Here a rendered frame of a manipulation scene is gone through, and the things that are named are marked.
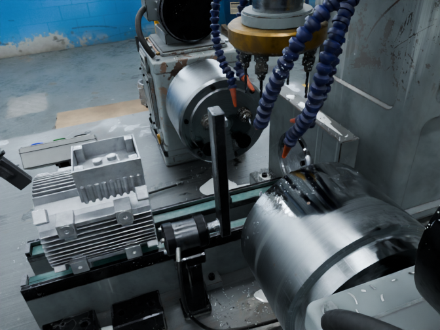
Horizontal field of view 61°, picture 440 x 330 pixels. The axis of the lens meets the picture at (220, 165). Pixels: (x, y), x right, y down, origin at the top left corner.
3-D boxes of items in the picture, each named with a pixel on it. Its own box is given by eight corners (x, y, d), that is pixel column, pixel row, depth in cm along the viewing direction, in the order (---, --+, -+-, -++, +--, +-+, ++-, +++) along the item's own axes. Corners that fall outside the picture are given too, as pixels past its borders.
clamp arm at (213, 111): (229, 224, 73) (222, 104, 59) (234, 234, 71) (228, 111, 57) (212, 229, 72) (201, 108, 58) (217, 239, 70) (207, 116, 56)
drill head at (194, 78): (228, 110, 136) (225, 40, 122) (273, 159, 107) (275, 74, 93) (161, 123, 130) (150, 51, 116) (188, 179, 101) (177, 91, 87)
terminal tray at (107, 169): (139, 162, 79) (132, 132, 75) (147, 190, 71) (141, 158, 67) (80, 175, 77) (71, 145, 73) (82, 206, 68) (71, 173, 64)
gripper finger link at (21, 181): (2, 157, 70) (1, 159, 70) (33, 179, 74) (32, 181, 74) (-11, 167, 70) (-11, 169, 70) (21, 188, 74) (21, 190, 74)
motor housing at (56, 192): (147, 206, 91) (133, 138, 81) (162, 262, 76) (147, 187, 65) (61, 228, 86) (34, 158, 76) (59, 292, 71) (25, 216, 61)
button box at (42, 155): (101, 155, 97) (96, 135, 96) (99, 153, 90) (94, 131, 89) (30, 170, 92) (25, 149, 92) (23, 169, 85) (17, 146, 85)
